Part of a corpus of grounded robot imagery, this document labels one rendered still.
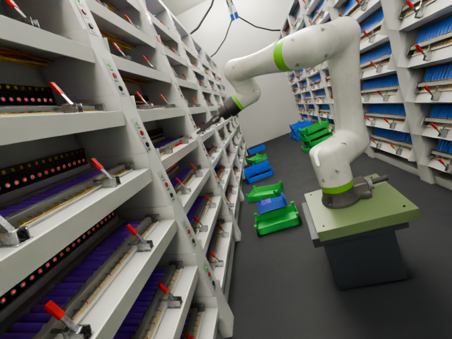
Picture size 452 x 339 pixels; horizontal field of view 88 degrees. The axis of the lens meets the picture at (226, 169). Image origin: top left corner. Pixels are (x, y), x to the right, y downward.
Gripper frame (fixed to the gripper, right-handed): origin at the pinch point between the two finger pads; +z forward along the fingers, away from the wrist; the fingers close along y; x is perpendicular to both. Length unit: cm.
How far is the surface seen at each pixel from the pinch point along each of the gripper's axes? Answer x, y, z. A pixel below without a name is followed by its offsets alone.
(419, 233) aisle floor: -97, -20, -61
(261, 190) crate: -78, 95, 7
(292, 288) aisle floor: -82, -35, -1
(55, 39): 36, -66, -3
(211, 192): -35.2, 17.7, 21.1
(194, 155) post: -8.7, 18.0, 14.9
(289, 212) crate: -84, 35, -10
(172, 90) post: 29.5, 18.0, 0.9
